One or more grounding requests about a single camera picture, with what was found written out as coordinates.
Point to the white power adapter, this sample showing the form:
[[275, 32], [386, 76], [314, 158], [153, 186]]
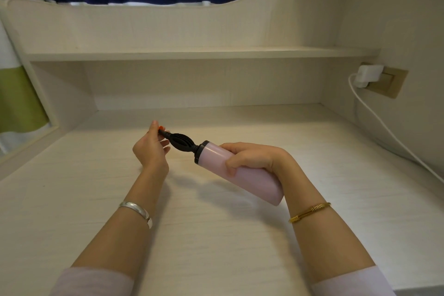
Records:
[[369, 73]]

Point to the person's right forearm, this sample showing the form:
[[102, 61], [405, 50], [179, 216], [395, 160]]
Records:
[[326, 240]]

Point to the pale pink left sleeve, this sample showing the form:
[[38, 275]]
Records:
[[90, 283]]

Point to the beige wall socket plate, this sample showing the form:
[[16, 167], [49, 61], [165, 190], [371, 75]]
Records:
[[397, 82]]

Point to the green and white curtain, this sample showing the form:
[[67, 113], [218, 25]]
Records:
[[17, 101]]

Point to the person's left forearm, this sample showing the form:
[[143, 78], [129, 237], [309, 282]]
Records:
[[118, 240]]

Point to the person's right hand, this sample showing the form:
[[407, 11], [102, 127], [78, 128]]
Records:
[[260, 157]]

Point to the cream wooden shelf board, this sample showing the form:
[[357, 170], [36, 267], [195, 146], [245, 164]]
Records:
[[190, 53]]

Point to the person's left hand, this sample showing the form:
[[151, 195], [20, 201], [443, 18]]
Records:
[[151, 151]]

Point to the pale pink right sleeve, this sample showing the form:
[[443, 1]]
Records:
[[353, 285]]

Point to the pink black balloon pump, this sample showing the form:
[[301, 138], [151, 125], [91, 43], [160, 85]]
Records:
[[213, 155]]

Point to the pale pink sleeve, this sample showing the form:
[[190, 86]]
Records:
[[90, 283], [353, 285]]

